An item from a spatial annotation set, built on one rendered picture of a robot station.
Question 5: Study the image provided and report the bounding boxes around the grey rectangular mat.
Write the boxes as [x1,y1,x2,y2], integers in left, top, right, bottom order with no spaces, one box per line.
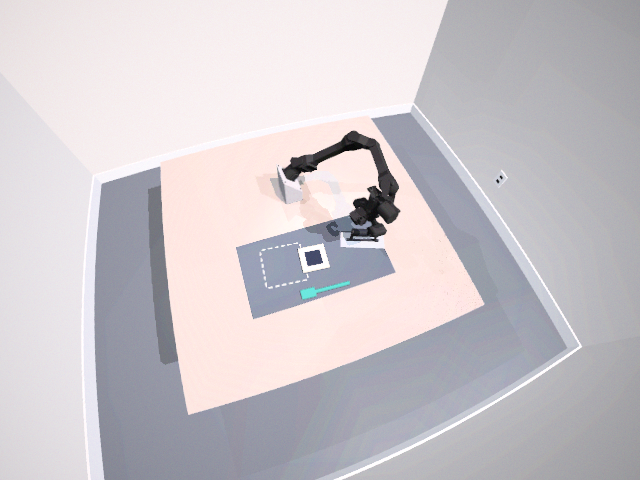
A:
[236,215,396,320]

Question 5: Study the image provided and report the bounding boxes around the peach square tile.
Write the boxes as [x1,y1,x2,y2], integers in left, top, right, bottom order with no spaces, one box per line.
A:
[298,244,330,273]

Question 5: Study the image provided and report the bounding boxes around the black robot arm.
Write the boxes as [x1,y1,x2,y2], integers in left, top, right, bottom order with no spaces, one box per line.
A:
[282,130,401,226]

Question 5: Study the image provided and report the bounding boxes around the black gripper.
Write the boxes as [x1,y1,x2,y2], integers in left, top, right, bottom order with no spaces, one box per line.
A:
[353,197,387,238]

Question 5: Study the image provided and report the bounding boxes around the turquoise small trowel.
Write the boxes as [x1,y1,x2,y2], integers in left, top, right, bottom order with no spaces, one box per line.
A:
[300,281,350,300]

